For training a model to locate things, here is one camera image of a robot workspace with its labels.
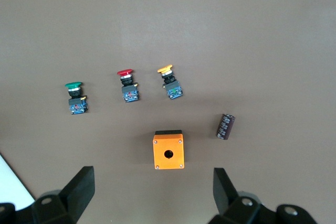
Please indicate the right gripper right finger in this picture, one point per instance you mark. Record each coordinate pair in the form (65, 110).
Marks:
(223, 190)

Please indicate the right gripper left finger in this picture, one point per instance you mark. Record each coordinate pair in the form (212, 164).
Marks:
(78, 190)

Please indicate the green push button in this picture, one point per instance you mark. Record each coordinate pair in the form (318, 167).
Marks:
(76, 103)

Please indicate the orange button box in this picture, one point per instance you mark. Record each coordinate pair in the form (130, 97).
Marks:
(162, 161)

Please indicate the white drawer cabinet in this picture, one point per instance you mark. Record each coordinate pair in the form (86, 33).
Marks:
(10, 182)

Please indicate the red push button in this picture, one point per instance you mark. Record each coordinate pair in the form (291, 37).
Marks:
(130, 94)

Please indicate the yellow push button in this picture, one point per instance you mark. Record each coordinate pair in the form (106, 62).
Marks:
(173, 90)

